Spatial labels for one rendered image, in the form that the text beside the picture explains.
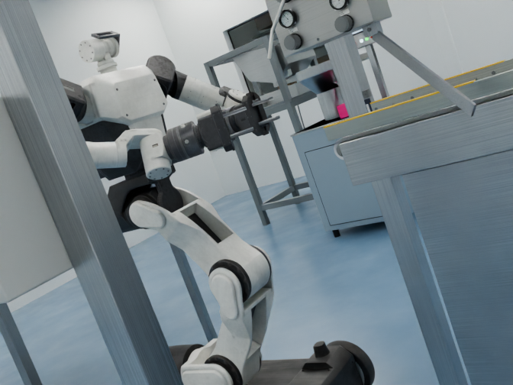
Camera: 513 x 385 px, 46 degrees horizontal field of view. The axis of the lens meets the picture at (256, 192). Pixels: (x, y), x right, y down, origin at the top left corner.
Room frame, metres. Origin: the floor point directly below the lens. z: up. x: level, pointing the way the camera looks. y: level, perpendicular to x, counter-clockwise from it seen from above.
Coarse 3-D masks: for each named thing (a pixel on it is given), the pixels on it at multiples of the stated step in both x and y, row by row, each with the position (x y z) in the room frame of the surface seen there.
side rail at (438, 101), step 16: (480, 80) 1.15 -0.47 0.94; (496, 80) 1.13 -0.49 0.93; (512, 80) 1.12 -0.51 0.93; (432, 96) 1.21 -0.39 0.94; (480, 96) 1.15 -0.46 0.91; (384, 112) 1.27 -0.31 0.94; (400, 112) 1.25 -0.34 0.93; (416, 112) 1.23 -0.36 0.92; (336, 128) 1.34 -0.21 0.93; (352, 128) 1.32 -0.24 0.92; (368, 128) 1.30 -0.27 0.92
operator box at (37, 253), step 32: (0, 128) 0.85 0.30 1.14; (0, 160) 0.84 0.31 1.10; (0, 192) 0.82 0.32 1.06; (32, 192) 0.86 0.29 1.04; (0, 224) 0.81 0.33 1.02; (32, 224) 0.84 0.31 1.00; (0, 256) 0.79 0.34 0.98; (32, 256) 0.83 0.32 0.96; (64, 256) 0.86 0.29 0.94; (0, 288) 0.78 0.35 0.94; (32, 288) 0.81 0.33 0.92
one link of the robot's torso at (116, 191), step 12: (132, 180) 1.86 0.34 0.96; (144, 180) 1.83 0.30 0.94; (156, 180) 1.85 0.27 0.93; (168, 180) 1.89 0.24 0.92; (108, 192) 1.94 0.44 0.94; (120, 192) 1.91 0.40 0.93; (132, 192) 2.02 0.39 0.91; (168, 192) 1.88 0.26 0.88; (120, 204) 1.92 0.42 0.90; (168, 204) 1.86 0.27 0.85; (180, 204) 1.90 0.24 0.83; (120, 216) 1.93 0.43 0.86; (132, 228) 1.96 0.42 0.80
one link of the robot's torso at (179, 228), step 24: (192, 192) 1.93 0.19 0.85; (144, 216) 1.84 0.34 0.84; (168, 216) 1.79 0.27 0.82; (192, 216) 1.87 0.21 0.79; (216, 216) 1.85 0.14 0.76; (168, 240) 1.82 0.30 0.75; (192, 240) 1.79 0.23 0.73; (216, 240) 1.84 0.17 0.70; (240, 240) 1.81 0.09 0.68; (216, 264) 1.74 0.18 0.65; (240, 264) 1.71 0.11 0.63; (264, 264) 1.77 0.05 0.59
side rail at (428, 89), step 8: (496, 64) 1.38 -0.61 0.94; (504, 64) 1.37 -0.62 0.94; (512, 64) 1.36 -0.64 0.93; (472, 72) 1.42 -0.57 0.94; (480, 72) 1.41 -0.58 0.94; (488, 72) 1.40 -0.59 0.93; (496, 72) 1.39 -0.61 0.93; (448, 80) 1.45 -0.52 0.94; (456, 80) 1.44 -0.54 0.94; (464, 80) 1.43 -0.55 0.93; (472, 80) 1.42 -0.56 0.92; (424, 88) 1.49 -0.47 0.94; (432, 88) 1.48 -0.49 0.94; (400, 96) 1.53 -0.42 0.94; (408, 96) 1.52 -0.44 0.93; (416, 96) 1.50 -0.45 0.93; (376, 104) 1.57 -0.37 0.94; (384, 104) 1.56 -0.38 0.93
